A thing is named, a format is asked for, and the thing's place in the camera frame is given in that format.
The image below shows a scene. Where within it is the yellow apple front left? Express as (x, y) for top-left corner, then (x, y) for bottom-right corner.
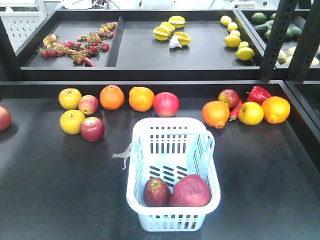
(59, 109), (86, 135)

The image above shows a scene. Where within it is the orange of group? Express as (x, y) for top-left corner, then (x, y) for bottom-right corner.
(202, 100), (230, 129)
(261, 96), (291, 124)

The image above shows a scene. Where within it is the pink red apple middle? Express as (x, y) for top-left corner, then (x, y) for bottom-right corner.
(153, 92), (180, 117)

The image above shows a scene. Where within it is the light blue plastic basket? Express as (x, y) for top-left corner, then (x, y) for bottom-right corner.
(112, 117), (221, 232)

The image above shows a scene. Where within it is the yellow apple in group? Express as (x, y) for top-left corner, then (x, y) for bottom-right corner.
(238, 101), (264, 126)

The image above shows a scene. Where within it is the red apple bottom edge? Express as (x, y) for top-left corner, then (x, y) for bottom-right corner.
(168, 174), (211, 207)

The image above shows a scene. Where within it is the yellow starfruit right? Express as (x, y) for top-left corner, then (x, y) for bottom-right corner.
(173, 31), (191, 46)

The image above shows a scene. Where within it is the yellow apple back left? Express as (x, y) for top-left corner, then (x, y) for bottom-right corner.
(58, 88), (82, 110)

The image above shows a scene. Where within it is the small red striped apple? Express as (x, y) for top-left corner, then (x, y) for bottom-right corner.
(78, 95), (99, 115)

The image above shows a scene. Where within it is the red-green apple behind group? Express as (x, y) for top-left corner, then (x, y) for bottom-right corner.
(218, 89), (240, 109)

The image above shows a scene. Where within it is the large lemon middle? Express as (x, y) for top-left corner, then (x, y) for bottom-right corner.
(223, 34), (242, 48)

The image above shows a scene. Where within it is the dark red apple front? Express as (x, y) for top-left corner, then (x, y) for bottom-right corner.
(143, 177), (171, 207)

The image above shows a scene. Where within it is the orange with navel top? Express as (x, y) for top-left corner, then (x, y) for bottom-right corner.
(99, 85), (125, 110)

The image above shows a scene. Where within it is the orange near pink apple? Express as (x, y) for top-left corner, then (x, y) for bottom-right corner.
(128, 86), (155, 112)

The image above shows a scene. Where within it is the red apple at stand corner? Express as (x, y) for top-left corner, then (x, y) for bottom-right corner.
(0, 106), (12, 132)

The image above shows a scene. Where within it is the red chili pepper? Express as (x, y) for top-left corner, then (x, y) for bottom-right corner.
(228, 99), (243, 122)

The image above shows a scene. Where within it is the white garlic bulb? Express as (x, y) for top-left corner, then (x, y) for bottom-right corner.
(169, 35), (183, 49)

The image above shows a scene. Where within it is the yellow starfruit back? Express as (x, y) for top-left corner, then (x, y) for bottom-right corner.
(168, 15), (186, 29)

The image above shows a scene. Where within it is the large lemon front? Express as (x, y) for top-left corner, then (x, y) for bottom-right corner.
(235, 47), (255, 61)

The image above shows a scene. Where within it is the cherry tomato vine bunch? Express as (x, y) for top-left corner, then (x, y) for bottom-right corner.
(36, 21), (118, 67)

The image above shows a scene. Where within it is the yellow starfruit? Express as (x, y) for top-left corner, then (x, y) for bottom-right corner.
(168, 15), (186, 29)
(152, 26), (171, 41)
(173, 31), (191, 46)

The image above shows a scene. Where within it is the red apple front left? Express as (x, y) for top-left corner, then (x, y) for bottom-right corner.
(80, 117), (105, 143)

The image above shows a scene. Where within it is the black wooden produce stand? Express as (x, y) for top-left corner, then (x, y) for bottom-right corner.
(0, 10), (320, 240)

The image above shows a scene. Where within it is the red bell pepper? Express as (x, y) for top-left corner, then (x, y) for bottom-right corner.
(246, 85), (272, 105)

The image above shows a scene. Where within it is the large lemon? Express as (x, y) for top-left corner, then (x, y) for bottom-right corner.
(223, 34), (242, 48)
(235, 47), (255, 61)

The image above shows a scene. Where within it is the yellow starfruit left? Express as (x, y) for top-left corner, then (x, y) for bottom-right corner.
(152, 26), (171, 41)

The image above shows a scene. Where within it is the orange right of group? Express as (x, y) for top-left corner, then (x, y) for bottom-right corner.
(261, 96), (291, 124)

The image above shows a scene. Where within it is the orange left of group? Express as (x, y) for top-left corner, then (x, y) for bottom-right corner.
(202, 100), (230, 129)

